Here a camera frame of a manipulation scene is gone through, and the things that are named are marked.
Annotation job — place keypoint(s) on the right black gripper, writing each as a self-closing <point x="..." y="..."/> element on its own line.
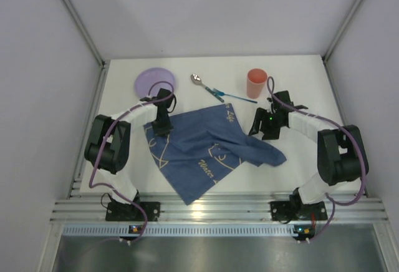
<point x="265" y="124"/>

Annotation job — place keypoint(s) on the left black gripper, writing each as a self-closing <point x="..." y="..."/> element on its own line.
<point x="162" y="127"/>

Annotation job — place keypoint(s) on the blue fish-print cloth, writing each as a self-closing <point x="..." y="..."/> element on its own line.
<point x="203" y="147"/>

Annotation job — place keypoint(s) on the orange plastic cup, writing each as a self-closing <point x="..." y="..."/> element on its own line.
<point x="256" y="80"/>

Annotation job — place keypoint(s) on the purple plastic plate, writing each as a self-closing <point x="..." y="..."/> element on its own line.
<point x="151" y="80"/>

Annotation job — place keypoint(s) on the blue plastic fork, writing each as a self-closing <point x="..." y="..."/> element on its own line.
<point x="220" y="93"/>

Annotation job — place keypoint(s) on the metal spoon patterned handle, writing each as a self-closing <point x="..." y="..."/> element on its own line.
<point x="197" y="81"/>

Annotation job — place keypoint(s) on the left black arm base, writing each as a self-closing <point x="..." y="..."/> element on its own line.
<point x="126" y="212"/>

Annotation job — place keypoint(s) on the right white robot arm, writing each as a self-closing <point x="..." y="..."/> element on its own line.
<point x="341" y="156"/>

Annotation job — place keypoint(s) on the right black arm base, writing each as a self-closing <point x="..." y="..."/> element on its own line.
<point x="293" y="209"/>

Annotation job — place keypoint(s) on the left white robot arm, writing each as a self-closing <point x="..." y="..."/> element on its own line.
<point x="108" y="144"/>

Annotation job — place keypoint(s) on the perforated cable tray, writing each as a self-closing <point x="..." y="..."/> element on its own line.
<point x="179" y="230"/>

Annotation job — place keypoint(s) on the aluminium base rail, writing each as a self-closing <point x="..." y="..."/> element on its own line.
<point x="211" y="208"/>

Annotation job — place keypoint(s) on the left aluminium frame post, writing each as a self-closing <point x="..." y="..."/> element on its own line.
<point x="74" y="15"/>

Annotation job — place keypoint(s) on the aluminium frame post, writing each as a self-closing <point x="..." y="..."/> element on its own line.
<point x="344" y="26"/>
<point x="74" y="15"/>

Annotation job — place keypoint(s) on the right aluminium frame post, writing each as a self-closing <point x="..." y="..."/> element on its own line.
<point x="344" y="26"/>

